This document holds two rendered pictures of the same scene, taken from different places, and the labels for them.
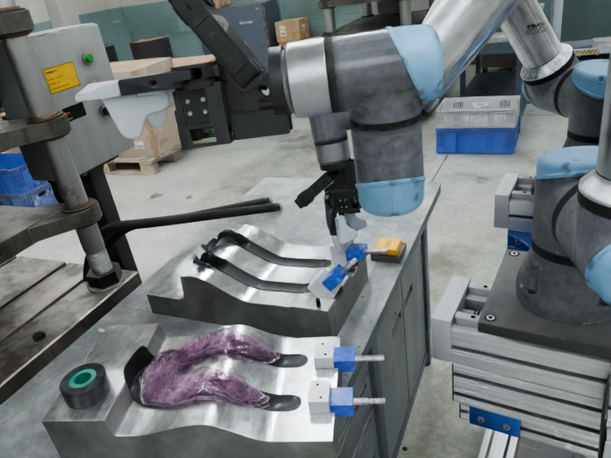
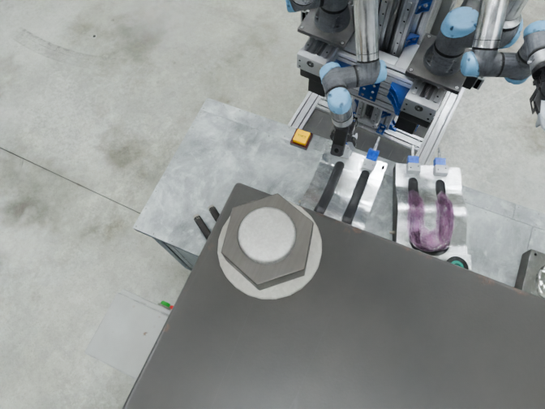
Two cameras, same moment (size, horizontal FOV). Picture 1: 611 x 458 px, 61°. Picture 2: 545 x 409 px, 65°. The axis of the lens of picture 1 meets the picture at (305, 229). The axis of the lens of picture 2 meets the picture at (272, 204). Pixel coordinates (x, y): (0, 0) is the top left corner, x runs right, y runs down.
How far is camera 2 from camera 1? 1.77 m
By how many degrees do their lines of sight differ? 64
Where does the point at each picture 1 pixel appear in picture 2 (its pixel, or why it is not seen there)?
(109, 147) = not seen: hidden behind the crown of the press
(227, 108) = not seen: outside the picture
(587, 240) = (505, 38)
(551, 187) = (469, 35)
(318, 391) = (442, 169)
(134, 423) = (459, 248)
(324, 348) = (414, 166)
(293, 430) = (455, 182)
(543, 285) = (457, 64)
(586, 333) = not seen: hidden behind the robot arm
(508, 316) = (456, 82)
